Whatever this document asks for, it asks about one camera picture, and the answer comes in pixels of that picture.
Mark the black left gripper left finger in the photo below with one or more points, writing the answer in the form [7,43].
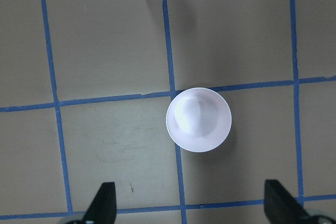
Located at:
[103,208]

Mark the pink bowl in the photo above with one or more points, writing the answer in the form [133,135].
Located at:
[198,120]

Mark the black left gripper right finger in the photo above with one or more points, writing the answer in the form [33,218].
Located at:
[280,206]

